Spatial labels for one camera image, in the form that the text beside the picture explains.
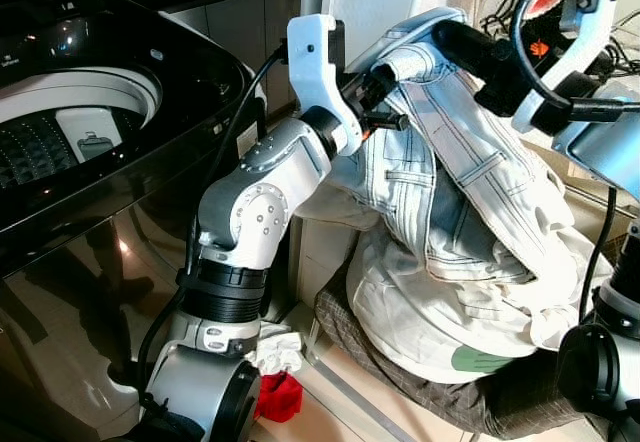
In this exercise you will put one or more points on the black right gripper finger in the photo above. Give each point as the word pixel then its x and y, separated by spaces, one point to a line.
pixel 470 44

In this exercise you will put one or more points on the light blue denim jeans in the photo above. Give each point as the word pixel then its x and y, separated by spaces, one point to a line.
pixel 450 152

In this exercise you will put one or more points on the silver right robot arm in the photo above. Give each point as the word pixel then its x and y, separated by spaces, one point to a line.
pixel 610 152

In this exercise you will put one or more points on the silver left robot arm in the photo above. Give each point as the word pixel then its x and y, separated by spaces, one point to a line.
pixel 250 212

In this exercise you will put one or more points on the black top-load washing machine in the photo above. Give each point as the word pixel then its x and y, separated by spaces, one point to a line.
pixel 70 262

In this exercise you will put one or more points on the black box with orange logo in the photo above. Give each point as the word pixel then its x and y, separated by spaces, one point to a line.
pixel 540 48

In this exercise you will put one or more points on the white cabinet panel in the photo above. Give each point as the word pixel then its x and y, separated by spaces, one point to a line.
pixel 380 2

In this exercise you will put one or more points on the white garment with green patch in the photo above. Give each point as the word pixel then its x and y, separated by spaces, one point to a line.
pixel 420 322

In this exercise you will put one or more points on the small white cloth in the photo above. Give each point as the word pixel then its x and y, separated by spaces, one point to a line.
pixel 275 350

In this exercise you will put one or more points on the white washer drum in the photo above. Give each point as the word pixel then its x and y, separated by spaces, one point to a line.
pixel 90 92

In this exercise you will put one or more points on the dark brown fabric laundry basket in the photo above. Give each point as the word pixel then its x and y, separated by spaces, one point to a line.
pixel 500 407

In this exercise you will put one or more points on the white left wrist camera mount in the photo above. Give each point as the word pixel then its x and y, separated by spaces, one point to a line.
pixel 318 72

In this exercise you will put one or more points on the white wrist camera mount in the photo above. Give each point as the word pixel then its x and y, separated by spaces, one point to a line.
pixel 318 72
pixel 585 32

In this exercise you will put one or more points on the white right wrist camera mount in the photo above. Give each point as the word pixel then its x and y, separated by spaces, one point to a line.
pixel 585 32

